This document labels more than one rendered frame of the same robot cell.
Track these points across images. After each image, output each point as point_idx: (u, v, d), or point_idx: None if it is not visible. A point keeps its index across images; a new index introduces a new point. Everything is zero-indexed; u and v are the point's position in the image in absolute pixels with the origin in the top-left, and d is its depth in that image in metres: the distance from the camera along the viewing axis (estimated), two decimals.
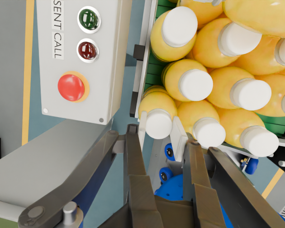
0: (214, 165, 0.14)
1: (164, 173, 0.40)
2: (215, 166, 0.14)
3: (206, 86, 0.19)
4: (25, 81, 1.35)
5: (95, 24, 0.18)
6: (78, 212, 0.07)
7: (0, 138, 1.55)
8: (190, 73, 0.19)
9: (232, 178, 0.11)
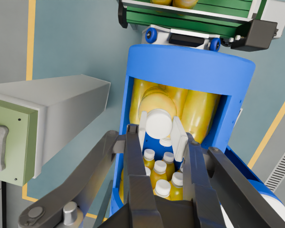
0: (214, 165, 0.14)
1: None
2: (215, 166, 0.14)
3: None
4: (28, 47, 1.45)
5: None
6: (78, 212, 0.07)
7: None
8: None
9: (232, 178, 0.11)
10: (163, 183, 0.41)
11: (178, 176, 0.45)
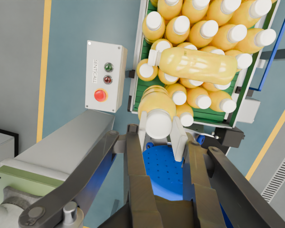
0: (213, 165, 0.14)
1: (149, 145, 0.66)
2: (215, 166, 0.14)
3: (166, 126, 0.21)
4: (41, 85, 1.61)
5: (111, 69, 0.44)
6: (78, 212, 0.07)
7: (18, 134, 1.81)
8: (151, 115, 0.21)
9: (231, 178, 0.11)
10: None
11: None
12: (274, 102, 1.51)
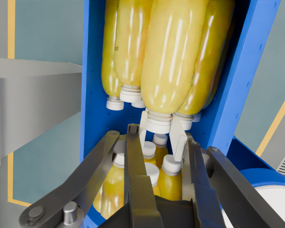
0: (213, 165, 0.14)
1: None
2: (214, 166, 0.14)
3: (163, 130, 0.23)
4: (9, 33, 1.31)
5: None
6: (79, 212, 0.07)
7: None
8: (148, 130, 0.22)
9: (231, 177, 0.11)
10: (148, 167, 0.27)
11: (171, 159, 0.32)
12: None
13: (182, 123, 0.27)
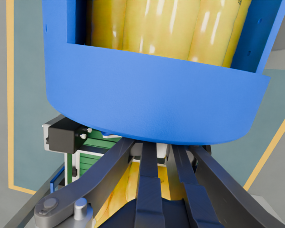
0: (194, 161, 0.14)
1: None
2: (195, 162, 0.14)
3: None
4: None
5: None
6: (89, 209, 0.08)
7: None
8: None
9: (215, 173, 0.11)
10: None
11: None
12: (28, 78, 1.38)
13: None
